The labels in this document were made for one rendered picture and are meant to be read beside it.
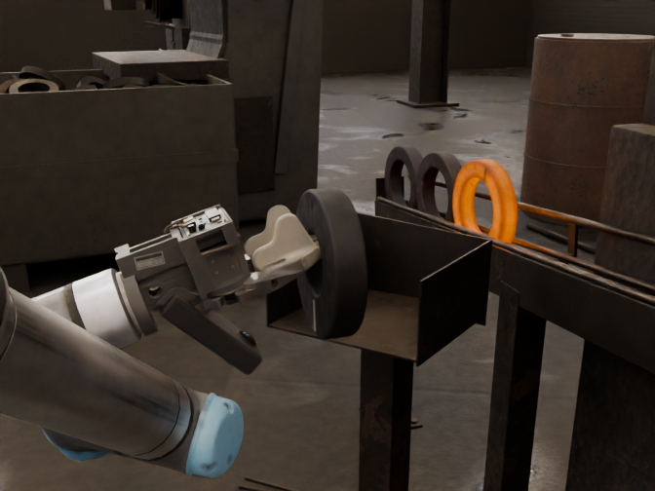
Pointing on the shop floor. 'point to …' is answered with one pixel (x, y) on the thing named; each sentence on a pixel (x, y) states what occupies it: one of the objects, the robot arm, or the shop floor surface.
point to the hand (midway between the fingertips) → (327, 245)
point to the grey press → (250, 88)
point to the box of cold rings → (107, 162)
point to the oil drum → (579, 116)
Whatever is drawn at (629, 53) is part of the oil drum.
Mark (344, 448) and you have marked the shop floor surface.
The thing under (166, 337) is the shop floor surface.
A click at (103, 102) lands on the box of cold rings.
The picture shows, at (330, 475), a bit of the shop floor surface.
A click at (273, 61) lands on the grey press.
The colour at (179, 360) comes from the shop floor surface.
